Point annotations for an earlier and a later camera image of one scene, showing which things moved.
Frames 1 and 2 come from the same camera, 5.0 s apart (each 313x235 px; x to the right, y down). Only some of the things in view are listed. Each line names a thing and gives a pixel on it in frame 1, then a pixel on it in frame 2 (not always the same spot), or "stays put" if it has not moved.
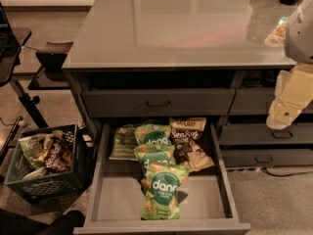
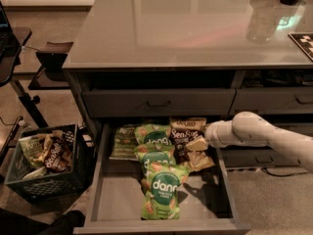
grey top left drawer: x=158 y=103 stays put
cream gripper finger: x=282 y=115 → x=197 y=145
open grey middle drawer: x=114 y=205 stays put
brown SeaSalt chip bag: x=189 y=144 stays put
